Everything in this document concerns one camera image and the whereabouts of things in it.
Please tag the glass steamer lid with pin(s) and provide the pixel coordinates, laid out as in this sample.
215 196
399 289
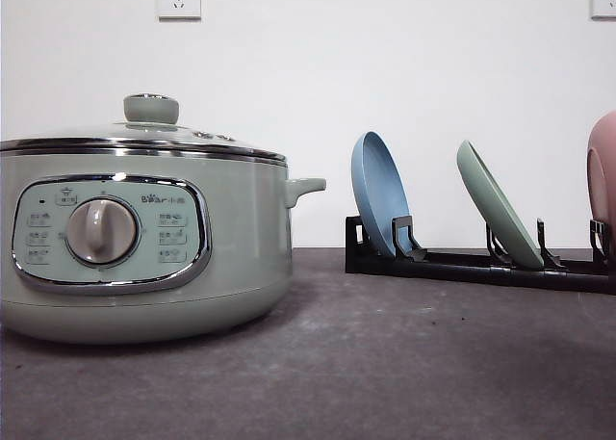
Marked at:
151 128

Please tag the green plate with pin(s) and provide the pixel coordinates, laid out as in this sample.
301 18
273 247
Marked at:
501 215

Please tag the blue plate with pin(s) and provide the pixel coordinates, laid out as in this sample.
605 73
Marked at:
380 193

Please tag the green electric steamer pot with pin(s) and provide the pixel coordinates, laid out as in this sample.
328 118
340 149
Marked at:
131 247

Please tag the pink plate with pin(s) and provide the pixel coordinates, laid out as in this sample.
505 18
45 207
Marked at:
601 170

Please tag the black plate rack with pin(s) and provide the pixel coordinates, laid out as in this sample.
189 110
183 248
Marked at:
406 255

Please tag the white wall socket left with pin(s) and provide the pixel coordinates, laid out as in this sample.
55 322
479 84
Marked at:
178 12

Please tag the white wall socket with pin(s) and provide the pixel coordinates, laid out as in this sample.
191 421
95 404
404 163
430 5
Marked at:
178 12
603 11

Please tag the white wall socket right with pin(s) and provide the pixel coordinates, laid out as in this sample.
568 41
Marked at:
603 11

